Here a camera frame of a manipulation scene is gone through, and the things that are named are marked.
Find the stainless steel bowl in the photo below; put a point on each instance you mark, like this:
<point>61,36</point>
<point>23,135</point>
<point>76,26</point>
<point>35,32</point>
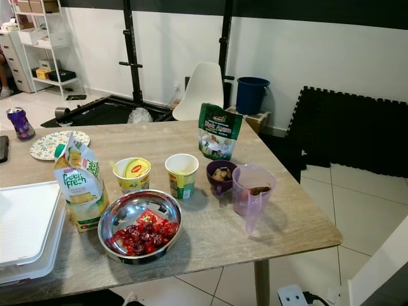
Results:
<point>118,212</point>

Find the Peel Fresh juice carton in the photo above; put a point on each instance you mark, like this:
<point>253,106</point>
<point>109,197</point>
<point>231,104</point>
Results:
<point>80,191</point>

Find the purple drink can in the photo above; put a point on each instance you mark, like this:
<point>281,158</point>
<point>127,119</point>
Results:
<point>20,124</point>

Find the white plastic chair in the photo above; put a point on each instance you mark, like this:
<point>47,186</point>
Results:
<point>201,89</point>

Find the small yellow box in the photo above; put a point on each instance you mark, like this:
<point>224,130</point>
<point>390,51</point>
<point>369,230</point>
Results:
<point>43,73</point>

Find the white lidded plastic container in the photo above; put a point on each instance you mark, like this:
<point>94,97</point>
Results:
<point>29,223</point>
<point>38,272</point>

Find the black steel rack upright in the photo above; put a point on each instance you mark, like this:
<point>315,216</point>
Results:
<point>131,38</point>
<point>226,32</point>

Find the black rack base platform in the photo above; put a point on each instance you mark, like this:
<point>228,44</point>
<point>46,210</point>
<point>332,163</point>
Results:
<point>102,111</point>

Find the black smartphone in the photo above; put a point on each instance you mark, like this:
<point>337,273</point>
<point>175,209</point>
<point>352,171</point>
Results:
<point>4,150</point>

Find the white storage box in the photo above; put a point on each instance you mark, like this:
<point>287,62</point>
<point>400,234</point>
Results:
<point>32,36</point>

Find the white metal shelf unit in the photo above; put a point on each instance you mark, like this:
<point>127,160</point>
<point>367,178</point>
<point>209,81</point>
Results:
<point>54,81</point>

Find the seated person red shirt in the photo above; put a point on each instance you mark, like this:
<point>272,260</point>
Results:
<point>5,70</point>

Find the brown food pieces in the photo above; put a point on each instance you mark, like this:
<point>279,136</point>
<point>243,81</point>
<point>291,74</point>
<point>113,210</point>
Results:
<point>222,174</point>

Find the blue plastic bin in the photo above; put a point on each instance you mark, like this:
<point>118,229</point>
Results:
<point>252,95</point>

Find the white drawer cabinet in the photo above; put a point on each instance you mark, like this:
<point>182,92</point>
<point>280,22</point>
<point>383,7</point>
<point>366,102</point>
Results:
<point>16,64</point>

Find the orange carrot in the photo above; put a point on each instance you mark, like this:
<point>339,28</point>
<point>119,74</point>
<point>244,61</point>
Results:
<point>260,190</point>

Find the light wooden dining table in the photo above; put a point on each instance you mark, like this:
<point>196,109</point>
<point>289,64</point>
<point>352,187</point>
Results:
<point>229,229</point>

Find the clear purple measuring jug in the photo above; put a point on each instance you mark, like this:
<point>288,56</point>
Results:
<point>245,203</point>

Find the dark grey roller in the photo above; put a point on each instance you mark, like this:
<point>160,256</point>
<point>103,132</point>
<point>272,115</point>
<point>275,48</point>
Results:
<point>62,113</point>

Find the black interlocking foam mat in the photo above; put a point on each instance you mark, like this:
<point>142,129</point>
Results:
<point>344,131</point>

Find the yellow lidded noodle cup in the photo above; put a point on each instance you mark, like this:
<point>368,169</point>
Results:
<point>131,180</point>

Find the floral patterned plate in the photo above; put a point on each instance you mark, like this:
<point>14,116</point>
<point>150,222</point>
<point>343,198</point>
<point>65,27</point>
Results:
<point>48,146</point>

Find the green stock pouch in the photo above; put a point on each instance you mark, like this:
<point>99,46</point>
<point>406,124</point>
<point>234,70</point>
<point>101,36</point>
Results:
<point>220,124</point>

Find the crumpled clear plastic bag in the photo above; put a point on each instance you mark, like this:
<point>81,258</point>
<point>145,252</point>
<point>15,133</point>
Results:
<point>140,115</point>

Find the green yellow paper cup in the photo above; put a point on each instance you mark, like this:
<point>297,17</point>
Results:
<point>182,182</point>

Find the flat black box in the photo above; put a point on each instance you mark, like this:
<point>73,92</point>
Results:
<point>62,75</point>

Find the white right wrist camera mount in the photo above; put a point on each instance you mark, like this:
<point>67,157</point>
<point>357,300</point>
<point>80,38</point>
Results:
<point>292,296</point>

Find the red fruit pack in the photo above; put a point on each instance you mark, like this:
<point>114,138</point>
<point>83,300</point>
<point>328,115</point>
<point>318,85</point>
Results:
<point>145,237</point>

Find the dark purple mug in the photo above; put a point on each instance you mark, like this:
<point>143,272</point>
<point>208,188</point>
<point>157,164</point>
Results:
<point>215,186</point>

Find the small wooden crate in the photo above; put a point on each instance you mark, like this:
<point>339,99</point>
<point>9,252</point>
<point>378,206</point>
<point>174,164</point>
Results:
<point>262,122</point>

